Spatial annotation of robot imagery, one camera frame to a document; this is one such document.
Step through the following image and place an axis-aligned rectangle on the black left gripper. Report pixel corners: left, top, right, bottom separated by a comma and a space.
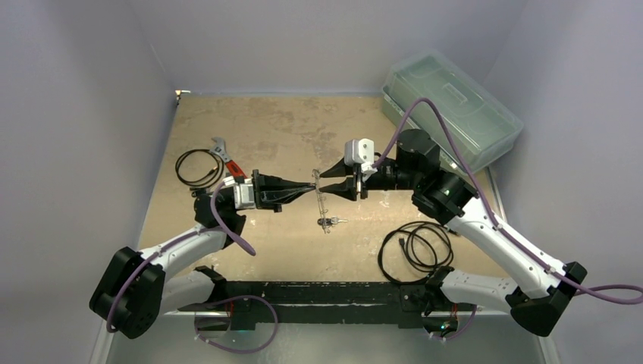
235, 169, 315, 213

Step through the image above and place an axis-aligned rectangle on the large metal key organizer ring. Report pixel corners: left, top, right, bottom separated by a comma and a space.
310, 169, 334, 234

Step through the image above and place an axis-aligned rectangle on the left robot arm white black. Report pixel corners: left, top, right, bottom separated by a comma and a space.
89, 171, 315, 339

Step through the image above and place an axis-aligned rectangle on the black key tag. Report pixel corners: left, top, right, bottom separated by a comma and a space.
317, 218, 334, 226

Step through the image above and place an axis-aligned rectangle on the red adjustable wrench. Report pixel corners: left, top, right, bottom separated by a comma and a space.
210, 136, 246, 178

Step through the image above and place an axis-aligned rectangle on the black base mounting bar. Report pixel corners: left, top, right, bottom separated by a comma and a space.
179, 266, 473, 331

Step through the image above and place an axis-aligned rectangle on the clear plastic storage box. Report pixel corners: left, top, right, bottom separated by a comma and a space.
381, 50, 524, 175

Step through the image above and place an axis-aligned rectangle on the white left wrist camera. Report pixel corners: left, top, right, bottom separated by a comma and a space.
223, 176, 256, 210

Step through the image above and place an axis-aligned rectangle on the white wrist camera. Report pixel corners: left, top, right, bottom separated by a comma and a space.
223, 176, 256, 210
343, 138, 377, 176

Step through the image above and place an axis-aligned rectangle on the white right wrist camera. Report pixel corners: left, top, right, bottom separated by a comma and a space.
343, 138, 377, 176

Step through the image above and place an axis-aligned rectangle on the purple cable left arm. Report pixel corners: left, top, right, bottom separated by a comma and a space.
105, 180, 257, 334

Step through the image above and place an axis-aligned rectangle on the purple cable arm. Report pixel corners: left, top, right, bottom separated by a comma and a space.
105, 180, 257, 334
372, 97, 643, 306

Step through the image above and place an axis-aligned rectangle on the black coiled cable left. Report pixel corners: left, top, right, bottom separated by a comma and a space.
174, 148, 225, 188

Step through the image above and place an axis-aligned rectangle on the black coiled cable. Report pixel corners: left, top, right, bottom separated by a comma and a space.
378, 221, 456, 285
174, 148, 225, 188

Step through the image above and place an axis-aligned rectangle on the black coiled cable right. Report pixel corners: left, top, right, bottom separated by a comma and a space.
378, 221, 456, 285

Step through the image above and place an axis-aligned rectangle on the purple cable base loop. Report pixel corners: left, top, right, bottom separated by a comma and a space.
193, 295, 279, 354

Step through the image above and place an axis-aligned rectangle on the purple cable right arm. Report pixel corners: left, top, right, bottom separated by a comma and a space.
372, 97, 643, 306

